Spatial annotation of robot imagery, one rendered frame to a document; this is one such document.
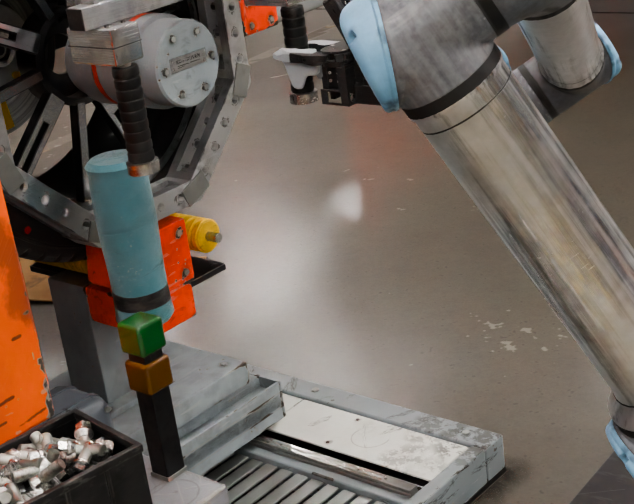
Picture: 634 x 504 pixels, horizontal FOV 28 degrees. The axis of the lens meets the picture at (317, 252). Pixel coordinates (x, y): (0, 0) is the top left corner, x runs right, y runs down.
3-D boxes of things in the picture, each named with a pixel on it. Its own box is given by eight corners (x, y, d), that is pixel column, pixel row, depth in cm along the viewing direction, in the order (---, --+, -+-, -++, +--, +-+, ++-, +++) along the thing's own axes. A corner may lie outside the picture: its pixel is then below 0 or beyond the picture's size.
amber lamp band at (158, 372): (152, 376, 152) (147, 346, 151) (175, 383, 150) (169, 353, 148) (128, 390, 150) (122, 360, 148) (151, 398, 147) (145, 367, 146)
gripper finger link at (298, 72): (267, 90, 191) (318, 92, 186) (262, 52, 189) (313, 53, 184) (278, 84, 193) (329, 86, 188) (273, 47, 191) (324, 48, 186)
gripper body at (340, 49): (317, 104, 187) (382, 110, 179) (309, 47, 183) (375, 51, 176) (348, 90, 192) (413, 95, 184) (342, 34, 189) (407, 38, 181)
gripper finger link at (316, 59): (285, 65, 186) (335, 66, 181) (283, 55, 185) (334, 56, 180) (301, 57, 189) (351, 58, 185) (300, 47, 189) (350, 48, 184)
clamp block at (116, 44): (100, 54, 171) (92, 16, 169) (145, 58, 165) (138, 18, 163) (72, 64, 167) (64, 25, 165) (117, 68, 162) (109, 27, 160)
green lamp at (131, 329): (145, 339, 150) (139, 309, 149) (168, 345, 148) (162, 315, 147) (120, 353, 148) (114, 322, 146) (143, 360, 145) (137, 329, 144)
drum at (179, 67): (135, 87, 202) (119, 1, 197) (230, 97, 189) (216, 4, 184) (68, 113, 193) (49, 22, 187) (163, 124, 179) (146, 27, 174)
